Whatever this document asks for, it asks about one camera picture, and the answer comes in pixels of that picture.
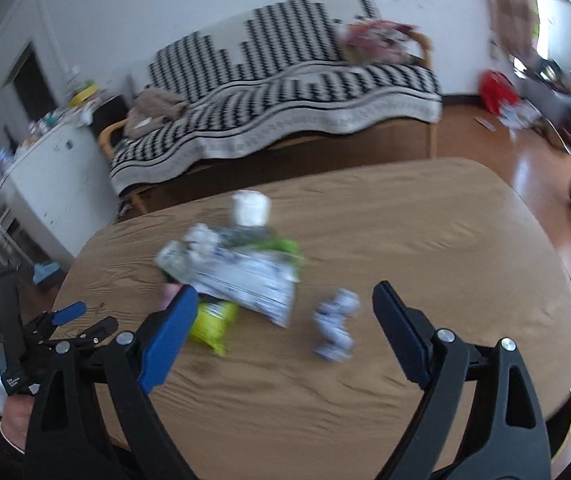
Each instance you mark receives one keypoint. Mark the yellow round object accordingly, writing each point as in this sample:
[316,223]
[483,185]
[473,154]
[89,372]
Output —
[84,93]

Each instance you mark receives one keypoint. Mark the large white printed plastic package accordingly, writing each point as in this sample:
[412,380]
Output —
[245,282]

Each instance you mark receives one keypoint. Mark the floral cushion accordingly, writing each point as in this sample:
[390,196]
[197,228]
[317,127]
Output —
[378,40]

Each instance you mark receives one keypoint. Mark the black white striped blanket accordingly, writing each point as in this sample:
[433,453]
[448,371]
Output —
[285,85]

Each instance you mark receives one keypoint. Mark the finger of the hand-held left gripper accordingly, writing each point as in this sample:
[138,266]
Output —
[97,331]
[71,312]

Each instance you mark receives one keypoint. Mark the silver blister pack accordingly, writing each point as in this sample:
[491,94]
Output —
[336,325]

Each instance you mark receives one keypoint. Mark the white cabinet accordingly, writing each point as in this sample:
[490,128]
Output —
[60,185]

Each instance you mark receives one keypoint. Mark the red bag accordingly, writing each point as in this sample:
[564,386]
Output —
[498,90]

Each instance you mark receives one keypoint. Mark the blue cloth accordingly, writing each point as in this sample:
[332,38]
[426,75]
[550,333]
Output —
[46,273]

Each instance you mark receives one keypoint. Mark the white paper wrapper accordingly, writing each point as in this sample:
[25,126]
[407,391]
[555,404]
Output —
[250,208]

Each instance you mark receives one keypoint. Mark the patterned curtain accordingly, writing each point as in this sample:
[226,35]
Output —
[513,0]

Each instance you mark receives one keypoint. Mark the yellow-green snack packet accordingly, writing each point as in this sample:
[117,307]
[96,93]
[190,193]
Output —
[213,329]

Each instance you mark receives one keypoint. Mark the person's left hand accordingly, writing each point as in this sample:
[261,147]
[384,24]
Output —
[16,422]

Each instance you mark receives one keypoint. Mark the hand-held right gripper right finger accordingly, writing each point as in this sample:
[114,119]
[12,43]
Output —
[400,335]

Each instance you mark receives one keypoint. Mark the wooden frame sofa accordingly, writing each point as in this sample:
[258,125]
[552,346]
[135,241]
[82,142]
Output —
[315,135]

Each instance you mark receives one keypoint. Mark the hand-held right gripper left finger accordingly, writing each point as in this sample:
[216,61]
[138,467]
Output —
[168,342]

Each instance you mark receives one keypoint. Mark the white printed packages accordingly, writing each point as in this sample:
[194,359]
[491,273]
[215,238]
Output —
[518,112]

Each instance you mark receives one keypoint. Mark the green snack wrapper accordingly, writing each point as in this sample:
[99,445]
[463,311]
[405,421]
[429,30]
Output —
[278,246]

